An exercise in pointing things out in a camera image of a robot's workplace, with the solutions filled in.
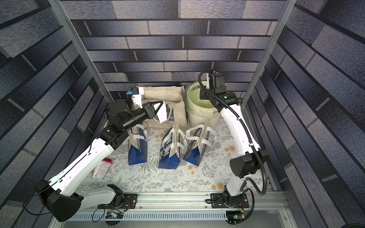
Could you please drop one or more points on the floral table mat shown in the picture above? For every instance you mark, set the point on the floral table mat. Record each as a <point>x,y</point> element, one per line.
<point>210,176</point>

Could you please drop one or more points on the blue white bag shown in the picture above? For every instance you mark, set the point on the blue white bag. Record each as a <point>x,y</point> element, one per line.
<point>199,138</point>
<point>173,143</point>
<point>137,145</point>

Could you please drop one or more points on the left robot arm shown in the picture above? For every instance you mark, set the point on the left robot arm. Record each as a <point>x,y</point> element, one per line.
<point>59,195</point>

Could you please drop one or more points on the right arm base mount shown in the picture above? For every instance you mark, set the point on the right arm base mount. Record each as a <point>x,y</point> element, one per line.
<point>225,201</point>

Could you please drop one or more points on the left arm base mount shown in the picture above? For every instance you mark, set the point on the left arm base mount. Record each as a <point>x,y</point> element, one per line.
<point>121,202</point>

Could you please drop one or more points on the green lined trash bin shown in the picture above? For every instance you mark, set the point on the green lined trash bin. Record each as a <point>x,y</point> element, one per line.
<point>199,111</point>

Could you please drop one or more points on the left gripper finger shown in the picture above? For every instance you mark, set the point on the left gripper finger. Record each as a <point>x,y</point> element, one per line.
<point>159,111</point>
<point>157,102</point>

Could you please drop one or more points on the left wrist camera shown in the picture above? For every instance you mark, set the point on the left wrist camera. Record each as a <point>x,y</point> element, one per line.
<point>135,96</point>

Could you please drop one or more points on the pink lidded cup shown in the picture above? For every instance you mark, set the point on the pink lidded cup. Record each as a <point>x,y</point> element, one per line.
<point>102,168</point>

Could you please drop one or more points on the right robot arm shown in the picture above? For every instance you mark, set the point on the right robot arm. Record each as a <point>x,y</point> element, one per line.
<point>249,165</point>

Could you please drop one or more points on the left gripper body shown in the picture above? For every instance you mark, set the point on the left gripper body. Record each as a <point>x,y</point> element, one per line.
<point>148,113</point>

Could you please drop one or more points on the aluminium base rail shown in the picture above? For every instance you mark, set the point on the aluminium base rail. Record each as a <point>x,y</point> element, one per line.
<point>170,206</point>

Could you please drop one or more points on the beige canvas tote bag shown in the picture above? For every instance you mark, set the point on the beige canvas tote bag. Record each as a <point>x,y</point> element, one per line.
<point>172,96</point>

